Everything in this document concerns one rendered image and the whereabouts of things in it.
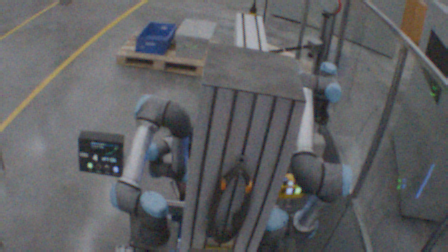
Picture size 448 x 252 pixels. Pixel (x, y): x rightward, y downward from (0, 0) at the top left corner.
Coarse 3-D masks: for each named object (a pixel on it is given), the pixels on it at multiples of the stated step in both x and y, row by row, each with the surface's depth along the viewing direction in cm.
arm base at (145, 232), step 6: (138, 228) 187; (144, 228) 182; (150, 228) 180; (162, 228) 181; (168, 228) 189; (144, 234) 184; (150, 234) 181; (156, 234) 181; (162, 234) 184; (168, 234) 187; (144, 240) 184; (150, 240) 182; (156, 240) 182; (162, 240) 184
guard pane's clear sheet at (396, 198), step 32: (352, 0) 247; (352, 32) 251; (384, 32) 204; (352, 64) 254; (384, 64) 207; (416, 64) 170; (352, 96) 254; (384, 96) 207; (416, 96) 171; (352, 128) 252; (384, 128) 205; (416, 128) 170; (352, 160) 247; (384, 160) 202; (416, 160) 167; (384, 192) 197; (416, 192) 163; (384, 224) 189; (416, 224) 157
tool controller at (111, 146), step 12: (84, 132) 209; (96, 132) 212; (84, 144) 203; (96, 144) 204; (108, 144) 205; (120, 144) 206; (84, 156) 206; (108, 156) 207; (120, 156) 208; (84, 168) 208; (96, 168) 209; (120, 168) 210
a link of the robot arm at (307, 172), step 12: (300, 72) 167; (312, 84) 166; (312, 96) 164; (312, 108) 161; (312, 120) 158; (300, 132) 155; (312, 132) 156; (300, 144) 153; (312, 144) 153; (300, 156) 149; (312, 156) 150; (300, 168) 148; (312, 168) 146; (300, 180) 147; (312, 180) 145; (312, 192) 147
